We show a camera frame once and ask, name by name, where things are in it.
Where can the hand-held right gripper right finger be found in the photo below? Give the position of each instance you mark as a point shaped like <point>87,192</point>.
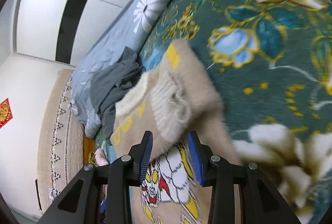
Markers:
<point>194,159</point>

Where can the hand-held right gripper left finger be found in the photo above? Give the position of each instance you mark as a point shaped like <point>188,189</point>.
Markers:
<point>145,159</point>

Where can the beige fuzzy sweater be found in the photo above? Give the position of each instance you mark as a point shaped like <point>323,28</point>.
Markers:
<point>197,99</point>

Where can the pink folded garment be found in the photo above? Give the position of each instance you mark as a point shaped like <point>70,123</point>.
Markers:
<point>100,158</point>

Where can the grey garment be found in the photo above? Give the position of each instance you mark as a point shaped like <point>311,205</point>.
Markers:
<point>111,89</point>

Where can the beige quilted headboard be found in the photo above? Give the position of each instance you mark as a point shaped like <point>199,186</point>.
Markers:
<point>46,136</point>

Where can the light blue floral duvet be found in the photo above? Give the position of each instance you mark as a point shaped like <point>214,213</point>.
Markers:
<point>116,40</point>

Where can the white wardrobe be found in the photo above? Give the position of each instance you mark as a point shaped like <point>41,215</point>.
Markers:
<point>39,19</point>

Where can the orange wooden bed frame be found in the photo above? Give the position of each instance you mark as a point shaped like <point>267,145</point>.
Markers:
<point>88,146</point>

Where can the red wall decoration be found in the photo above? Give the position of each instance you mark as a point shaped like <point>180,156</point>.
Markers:
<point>4,112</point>

